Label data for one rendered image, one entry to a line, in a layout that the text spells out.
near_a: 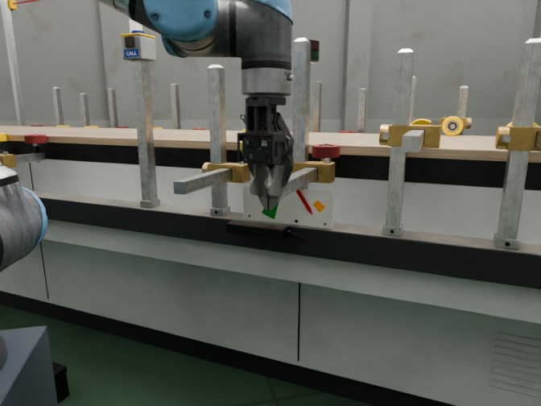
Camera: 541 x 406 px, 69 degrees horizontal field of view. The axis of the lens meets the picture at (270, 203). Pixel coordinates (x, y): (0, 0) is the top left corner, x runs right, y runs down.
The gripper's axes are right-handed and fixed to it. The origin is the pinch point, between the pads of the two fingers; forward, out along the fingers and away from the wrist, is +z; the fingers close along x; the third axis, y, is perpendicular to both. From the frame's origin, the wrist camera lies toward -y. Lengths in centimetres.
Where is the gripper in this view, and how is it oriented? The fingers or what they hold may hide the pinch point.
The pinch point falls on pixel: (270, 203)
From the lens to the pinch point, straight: 78.1
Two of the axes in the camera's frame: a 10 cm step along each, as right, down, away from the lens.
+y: -3.8, 1.9, -9.0
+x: 9.2, 0.9, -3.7
